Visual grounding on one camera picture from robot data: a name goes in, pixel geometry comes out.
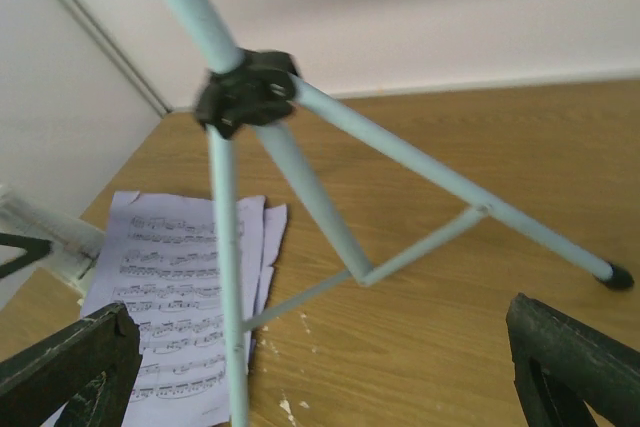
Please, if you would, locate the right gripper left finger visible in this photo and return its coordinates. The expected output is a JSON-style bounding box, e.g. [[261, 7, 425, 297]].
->
[[1, 303, 142, 426]]

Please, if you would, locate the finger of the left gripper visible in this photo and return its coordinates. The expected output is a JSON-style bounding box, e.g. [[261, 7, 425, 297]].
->
[[1, 233, 52, 278]]

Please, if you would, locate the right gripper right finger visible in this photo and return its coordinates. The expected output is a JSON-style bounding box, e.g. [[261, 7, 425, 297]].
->
[[506, 293, 639, 426]]

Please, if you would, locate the sheet music page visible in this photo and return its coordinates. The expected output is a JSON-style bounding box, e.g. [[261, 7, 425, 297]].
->
[[253, 204, 288, 316], [52, 189, 266, 427]]

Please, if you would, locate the light blue music stand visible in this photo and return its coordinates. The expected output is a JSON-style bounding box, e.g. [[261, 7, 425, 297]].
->
[[165, 0, 634, 426]]

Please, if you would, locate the white metronome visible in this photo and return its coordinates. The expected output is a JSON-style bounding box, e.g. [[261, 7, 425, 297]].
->
[[1, 184, 105, 296]]

